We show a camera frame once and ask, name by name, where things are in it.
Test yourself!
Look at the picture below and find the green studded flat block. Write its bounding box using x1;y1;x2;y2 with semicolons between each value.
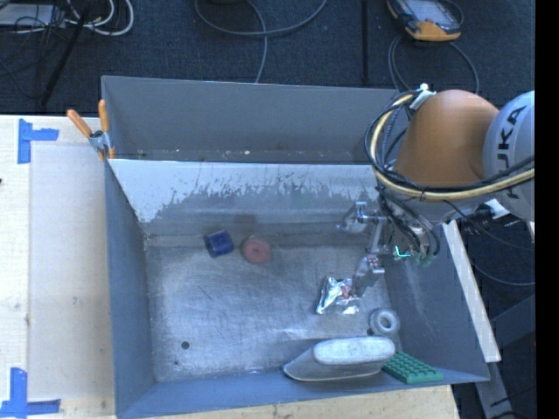
382;351;445;385

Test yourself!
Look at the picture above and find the grey metal bin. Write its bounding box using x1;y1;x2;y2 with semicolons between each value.
100;75;502;419

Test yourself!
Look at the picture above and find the grey ring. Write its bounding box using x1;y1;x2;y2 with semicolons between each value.
369;307;401;337

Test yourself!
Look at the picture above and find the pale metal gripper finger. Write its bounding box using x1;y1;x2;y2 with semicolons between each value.
351;254;386;299
336;202;388;234

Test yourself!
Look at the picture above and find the black cylinder on white bracket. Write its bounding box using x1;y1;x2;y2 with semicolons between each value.
473;202;510;223

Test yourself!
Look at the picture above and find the blue small block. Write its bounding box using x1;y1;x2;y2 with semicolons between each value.
203;230;235;259

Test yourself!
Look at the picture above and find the silver foil packet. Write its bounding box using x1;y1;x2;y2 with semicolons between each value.
314;276;362;316

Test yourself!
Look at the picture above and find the red-orange ring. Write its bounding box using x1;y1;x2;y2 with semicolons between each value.
240;234;273;264

